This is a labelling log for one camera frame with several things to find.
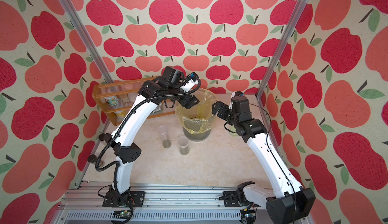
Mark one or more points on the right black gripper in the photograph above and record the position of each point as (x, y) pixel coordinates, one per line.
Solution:
(226, 108)

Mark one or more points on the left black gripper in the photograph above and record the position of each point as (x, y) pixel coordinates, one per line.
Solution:
(185, 102)

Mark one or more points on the green jar lid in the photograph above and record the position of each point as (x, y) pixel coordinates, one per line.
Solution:
(232, 132)

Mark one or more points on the tall clear jar with beans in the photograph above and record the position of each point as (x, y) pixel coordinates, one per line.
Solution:
(164, 136)

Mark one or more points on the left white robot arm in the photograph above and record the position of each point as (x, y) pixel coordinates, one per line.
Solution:
(120, 150)

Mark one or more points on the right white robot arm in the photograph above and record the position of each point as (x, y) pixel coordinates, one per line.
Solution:
(287, 201)

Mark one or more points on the short clear jar with beans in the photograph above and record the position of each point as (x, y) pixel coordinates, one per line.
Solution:
(184, 145)

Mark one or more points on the grey bin with yellow bag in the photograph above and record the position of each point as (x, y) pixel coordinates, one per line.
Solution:
(197, 121)

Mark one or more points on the orange wooden shelf rack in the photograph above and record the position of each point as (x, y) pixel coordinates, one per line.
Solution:
(125, 91)

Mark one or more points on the white printed cup on shelf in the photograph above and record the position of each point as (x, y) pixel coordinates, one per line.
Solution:
(112, 100)

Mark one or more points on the small circuit board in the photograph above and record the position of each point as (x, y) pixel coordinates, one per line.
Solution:
(121, 214)

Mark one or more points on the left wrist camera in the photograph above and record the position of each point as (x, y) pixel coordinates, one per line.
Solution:
(190, 82)

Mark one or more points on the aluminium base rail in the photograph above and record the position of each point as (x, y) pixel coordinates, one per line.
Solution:
(159, 204)

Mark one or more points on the left aluminium frame post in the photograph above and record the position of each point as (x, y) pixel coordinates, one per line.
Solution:
(86, 39)

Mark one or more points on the aluminium frame post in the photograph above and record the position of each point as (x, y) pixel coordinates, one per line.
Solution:
(86, 39)
(287, 33)

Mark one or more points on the right aluminium frame post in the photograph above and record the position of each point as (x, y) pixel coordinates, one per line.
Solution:
(287, 33)

